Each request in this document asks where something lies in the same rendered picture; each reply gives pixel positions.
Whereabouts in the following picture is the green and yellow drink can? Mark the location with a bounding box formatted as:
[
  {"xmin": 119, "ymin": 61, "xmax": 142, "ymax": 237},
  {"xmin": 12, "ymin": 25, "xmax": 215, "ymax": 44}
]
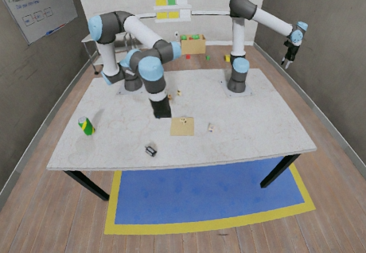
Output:
[{"xmin": 78, "ymin": 116, "xmax": 95, "ymax": 135}]

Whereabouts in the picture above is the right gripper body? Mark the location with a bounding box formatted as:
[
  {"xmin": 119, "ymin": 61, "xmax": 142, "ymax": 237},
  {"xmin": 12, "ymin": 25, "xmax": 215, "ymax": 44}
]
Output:
[{"xmin": 146, "ymin": 82, "xmax": 171, "ymax": 119}]

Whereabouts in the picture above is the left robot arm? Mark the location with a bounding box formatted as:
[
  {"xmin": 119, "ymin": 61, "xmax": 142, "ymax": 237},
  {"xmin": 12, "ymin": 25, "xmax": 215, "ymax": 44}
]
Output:
[{"xmin": 227, "ymin": 0, "xmax": 308, "ymax": 93}]

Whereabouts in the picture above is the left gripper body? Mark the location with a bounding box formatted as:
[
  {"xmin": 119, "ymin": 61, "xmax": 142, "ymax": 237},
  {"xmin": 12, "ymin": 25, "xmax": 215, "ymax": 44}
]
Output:
[{"xmin": 284, "ymin": 40, "xmax": 302, "ymax": 61}]

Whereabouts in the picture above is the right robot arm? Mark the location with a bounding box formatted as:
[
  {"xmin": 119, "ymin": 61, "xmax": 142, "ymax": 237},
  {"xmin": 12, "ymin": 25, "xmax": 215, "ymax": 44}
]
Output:
[{"xmin": 88, "ymin": 10, "xmax": 181, "ymax": 94}]

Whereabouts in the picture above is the tan flat mat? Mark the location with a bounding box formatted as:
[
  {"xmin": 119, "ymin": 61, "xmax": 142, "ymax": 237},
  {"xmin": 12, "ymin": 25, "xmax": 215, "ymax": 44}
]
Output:
[{"xmin": 170, "ymin": 118, "xmax": 194, "ymax": 136}]

